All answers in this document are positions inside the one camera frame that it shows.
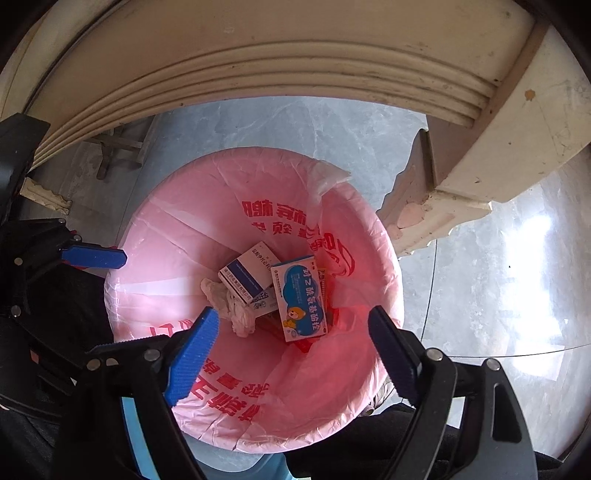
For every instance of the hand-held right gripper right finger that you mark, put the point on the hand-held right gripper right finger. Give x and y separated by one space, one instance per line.
392 355

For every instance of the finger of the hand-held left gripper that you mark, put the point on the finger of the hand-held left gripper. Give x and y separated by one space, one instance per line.
21 319
97 257

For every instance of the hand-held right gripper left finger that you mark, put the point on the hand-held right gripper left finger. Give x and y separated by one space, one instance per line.
191 360

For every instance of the white tissue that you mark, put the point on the white tissue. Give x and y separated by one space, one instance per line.
231 310

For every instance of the trash bin with pink liner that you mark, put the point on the trash bin with pink liner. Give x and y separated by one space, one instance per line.
161 240

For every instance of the white printed carton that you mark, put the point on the white printed carton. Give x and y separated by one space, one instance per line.
263 303

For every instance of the white and blue medicine box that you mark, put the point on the white and blue medicine box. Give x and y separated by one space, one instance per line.
247 272

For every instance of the blue cartoon medicine box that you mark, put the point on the blue cartoon medicine box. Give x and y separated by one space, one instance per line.
300 300

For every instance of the light blue trash bin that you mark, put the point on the light blue trash bin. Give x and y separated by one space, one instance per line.
272 468

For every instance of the beige shoe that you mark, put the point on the beige shoe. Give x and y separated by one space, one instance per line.
378 398

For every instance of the cream carved moulding piece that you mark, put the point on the cream carved moulding piece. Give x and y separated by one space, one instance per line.
44 196

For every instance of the cream wooden table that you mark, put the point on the cream wooden table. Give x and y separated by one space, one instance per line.
254 46

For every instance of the grey wooden frame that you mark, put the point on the grey wooden frame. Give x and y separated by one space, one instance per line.
120 147

